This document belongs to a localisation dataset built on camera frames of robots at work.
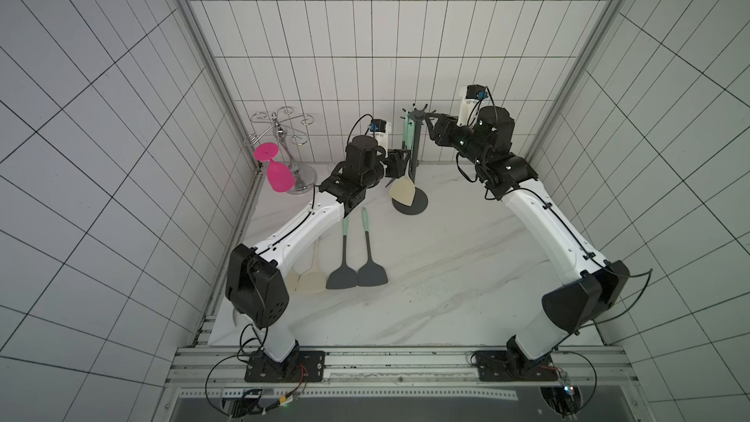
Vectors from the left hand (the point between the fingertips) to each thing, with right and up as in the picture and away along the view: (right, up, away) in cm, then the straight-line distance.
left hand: (402, 157), depth 78 cm
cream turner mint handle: (+2, -10, +14) cm, 18 cm away
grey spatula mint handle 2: (-9, -36, +10) cm, 38 cm away
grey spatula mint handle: (-17, -36, +10) cm, 41 cm away
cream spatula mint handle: (-33, -37, +10) cm, 51 cm away
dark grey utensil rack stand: (+9, -13, +29) cm, 33 cm away
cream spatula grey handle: (-27, -37, +10) cm, 47 cm away
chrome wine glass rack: (-37, +11, +14) cm, 41 cm away
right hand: (+8, +11, -7) cm, 16 cm away
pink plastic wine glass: (-39, -5, +14) cm, 41 cm away
